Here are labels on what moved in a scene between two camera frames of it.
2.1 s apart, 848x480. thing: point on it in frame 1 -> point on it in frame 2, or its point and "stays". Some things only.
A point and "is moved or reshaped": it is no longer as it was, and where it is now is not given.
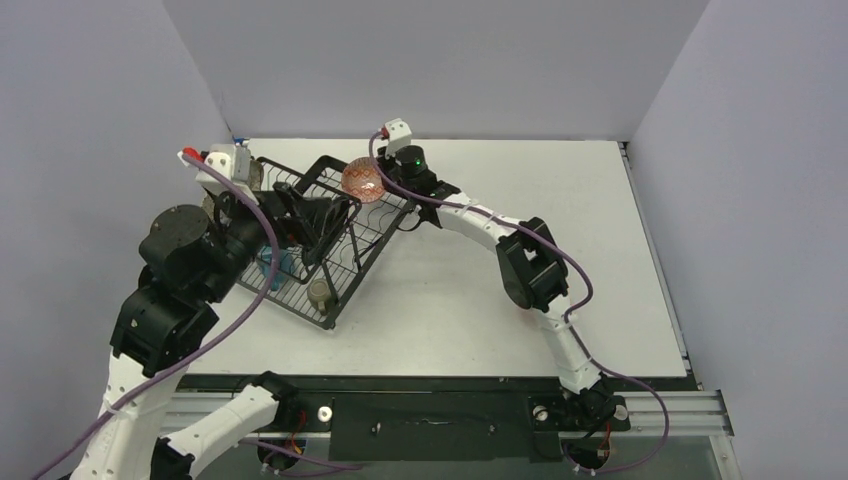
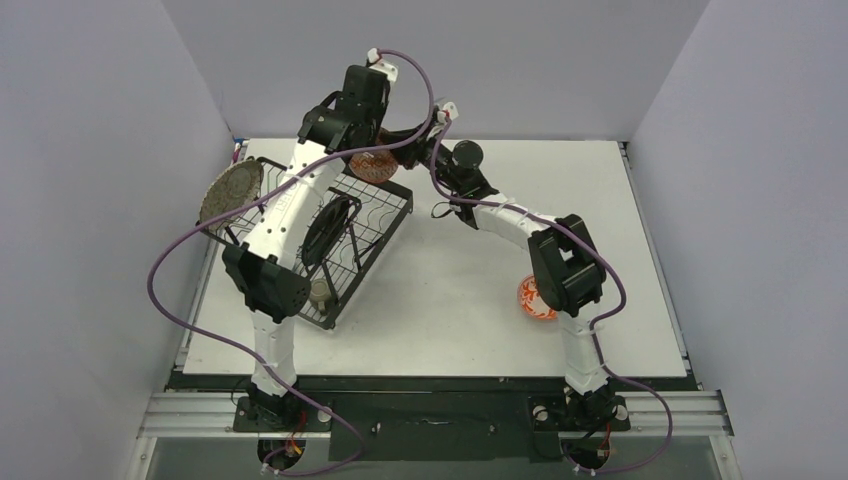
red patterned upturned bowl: (362, 181) is moved or reshaped
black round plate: (329, 214) stays
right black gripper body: (389, 171) -> (411, 148)
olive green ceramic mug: (320, 291) stays
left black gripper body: (245, 230) -> (381, 112)
